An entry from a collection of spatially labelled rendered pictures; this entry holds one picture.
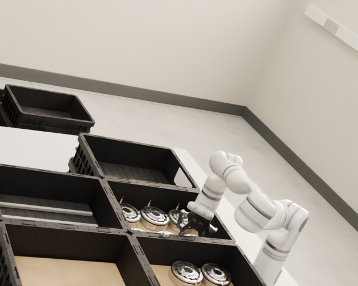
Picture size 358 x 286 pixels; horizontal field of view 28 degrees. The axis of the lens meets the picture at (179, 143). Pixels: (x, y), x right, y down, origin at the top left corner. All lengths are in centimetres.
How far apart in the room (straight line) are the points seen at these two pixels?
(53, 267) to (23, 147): 91
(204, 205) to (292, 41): 389
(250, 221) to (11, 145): 123
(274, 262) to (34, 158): 103
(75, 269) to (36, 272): 12
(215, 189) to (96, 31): 322
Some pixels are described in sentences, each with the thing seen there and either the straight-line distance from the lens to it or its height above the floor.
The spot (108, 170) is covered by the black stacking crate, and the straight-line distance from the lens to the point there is 266.
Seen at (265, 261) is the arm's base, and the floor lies 89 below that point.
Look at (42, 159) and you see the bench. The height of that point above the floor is 70.
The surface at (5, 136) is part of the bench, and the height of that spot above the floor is 70.
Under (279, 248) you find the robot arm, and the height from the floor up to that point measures 95.
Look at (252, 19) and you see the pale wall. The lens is 595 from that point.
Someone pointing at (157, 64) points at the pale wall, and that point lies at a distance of 568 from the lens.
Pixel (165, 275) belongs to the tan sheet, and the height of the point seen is 83.
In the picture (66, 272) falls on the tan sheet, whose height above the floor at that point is 83.
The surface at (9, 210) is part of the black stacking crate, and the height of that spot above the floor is 83.
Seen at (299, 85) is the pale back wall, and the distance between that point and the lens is 590.
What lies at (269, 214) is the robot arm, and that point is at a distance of 196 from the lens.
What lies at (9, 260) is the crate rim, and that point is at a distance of 187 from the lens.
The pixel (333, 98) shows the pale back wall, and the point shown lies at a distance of 562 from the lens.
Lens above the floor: 203
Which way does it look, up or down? 23 degrees down
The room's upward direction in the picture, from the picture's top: 24 degrees clockwise
